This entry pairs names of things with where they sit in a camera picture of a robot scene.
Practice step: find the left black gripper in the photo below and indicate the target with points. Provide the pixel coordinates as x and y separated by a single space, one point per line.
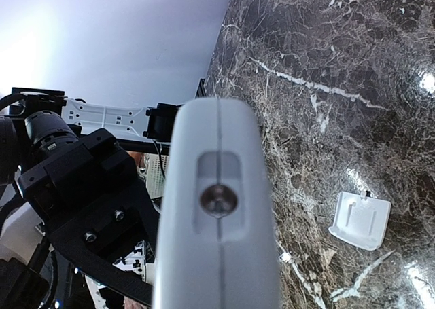
94 169

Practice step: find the white remote control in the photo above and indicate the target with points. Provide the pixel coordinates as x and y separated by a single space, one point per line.
216 239

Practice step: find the white battery cover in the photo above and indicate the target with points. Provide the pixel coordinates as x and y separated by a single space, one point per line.
360 220

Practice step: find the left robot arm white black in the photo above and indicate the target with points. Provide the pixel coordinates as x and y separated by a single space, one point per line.
38 124

